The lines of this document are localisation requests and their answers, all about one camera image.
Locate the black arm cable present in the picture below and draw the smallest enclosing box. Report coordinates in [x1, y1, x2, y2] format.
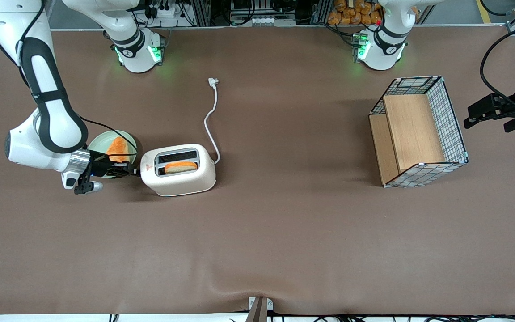
[0, 0, 139, 164]
[480, 21, 515, 112]

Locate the toast slice with orange crust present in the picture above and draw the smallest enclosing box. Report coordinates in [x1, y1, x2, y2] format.
[165, 161, 198, 174]

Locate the metal table edge bracket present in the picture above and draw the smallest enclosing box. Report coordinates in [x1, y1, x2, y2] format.
[246, 296, 274, 322]

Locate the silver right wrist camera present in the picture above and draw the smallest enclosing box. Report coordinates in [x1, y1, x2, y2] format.
[74, 172, 104, 195]

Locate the white power strip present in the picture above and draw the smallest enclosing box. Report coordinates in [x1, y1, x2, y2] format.
[149, 2, 183, 18]

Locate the pale green round plate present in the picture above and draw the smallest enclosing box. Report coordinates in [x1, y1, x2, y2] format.
[88, 130, 138, 179]

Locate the white connector block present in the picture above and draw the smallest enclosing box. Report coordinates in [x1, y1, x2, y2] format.
[246, 16, 297, 26]

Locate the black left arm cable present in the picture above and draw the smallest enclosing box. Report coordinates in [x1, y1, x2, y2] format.
[480, 21, 515, 112]

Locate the triangular golden pastry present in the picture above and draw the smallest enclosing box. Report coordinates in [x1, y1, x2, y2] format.
[107, 137, 130, 163]

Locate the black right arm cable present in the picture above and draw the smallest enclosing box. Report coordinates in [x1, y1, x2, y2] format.
[0, 0, 139, 164]

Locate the bag of bread rolls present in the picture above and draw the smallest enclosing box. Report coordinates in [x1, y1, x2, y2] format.
[328, 0, 383, 25]

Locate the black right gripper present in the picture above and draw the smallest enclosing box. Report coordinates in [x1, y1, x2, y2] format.
[88, 154, 141, 179]

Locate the white toaster power cable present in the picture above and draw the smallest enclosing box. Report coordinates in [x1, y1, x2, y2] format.
[203, 77, 221, 165]

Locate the white two-slot toaster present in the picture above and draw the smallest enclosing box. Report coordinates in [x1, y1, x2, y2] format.
[140, 144, 217, 197]

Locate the wire basket with wooden shelf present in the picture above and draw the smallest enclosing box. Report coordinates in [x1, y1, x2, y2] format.
[368, 76, 469, 188]

